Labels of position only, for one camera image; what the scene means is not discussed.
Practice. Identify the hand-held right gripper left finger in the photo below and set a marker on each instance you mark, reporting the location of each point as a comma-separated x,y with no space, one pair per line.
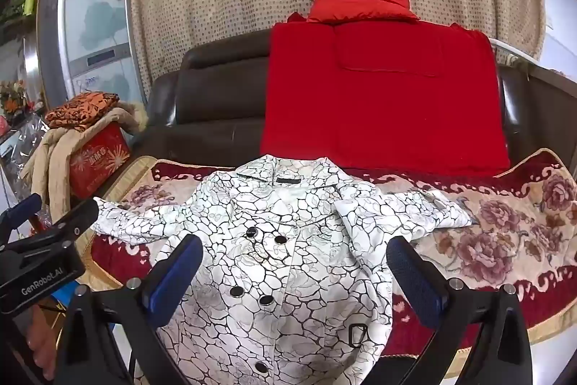
173,281

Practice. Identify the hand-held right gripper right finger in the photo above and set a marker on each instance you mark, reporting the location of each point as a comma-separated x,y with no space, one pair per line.
417,281

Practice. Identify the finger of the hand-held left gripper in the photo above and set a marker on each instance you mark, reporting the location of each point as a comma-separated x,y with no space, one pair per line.
74,220
22,209

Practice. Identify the white black-veined coat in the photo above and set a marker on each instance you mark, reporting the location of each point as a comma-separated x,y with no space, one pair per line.
288,276

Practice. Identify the person's left hand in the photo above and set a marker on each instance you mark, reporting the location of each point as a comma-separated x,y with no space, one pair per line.
40,344

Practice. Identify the blue plastic sheet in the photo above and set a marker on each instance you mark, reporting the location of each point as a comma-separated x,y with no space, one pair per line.
67,297

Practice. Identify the beige garment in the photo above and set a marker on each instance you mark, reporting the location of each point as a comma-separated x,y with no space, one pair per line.
54,159

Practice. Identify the clear plastic sheet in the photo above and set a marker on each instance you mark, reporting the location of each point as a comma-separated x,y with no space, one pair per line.
22,146

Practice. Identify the red gift box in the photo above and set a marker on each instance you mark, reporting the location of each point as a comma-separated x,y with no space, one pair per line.
101,159

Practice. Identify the red floral blanket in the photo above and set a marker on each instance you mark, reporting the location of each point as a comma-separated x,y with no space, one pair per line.
496,231

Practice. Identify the orange black patterned cloth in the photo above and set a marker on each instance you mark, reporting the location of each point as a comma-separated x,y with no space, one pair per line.
81,107

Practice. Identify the artificial flowers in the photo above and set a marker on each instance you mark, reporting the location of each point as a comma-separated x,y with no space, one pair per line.
13,94

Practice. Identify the large red cushion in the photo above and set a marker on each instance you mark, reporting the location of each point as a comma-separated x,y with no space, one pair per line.
383,105

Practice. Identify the brown leather sofa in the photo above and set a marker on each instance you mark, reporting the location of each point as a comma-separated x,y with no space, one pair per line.
216,105

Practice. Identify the silver refrigerator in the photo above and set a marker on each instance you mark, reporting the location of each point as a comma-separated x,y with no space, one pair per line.
97,19

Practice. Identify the white rod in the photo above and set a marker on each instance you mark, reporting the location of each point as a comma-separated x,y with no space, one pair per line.
518,53

